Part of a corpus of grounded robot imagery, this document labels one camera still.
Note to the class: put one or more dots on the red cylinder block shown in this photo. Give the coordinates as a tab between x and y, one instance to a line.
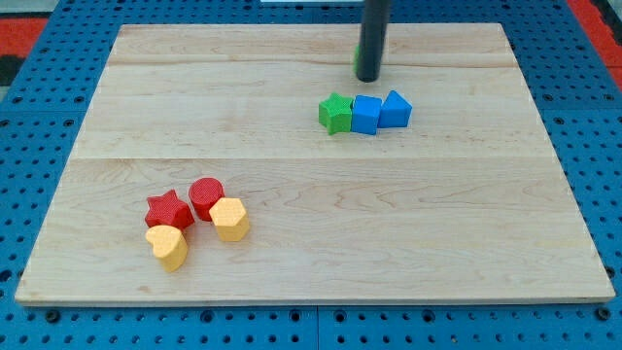
204	193

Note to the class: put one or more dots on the yellow hexagon block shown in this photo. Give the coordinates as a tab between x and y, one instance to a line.
230	219

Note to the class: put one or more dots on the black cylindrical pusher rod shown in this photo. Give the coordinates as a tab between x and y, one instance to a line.
375	19

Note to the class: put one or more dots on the green star block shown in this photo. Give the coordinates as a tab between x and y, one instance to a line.
335	113

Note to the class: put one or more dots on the green circle block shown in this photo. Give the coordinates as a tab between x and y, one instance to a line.
355	61

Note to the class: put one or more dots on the blue triangle block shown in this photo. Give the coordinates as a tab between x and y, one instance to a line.
395	111

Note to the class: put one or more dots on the blue cube block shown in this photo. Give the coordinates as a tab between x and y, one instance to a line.
365	114

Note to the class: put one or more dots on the red star block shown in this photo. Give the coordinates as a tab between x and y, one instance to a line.
168	210

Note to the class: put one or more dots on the yellow heart block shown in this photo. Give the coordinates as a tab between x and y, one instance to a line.
169	246

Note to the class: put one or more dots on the light wooden board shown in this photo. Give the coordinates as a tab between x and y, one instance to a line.
468	204

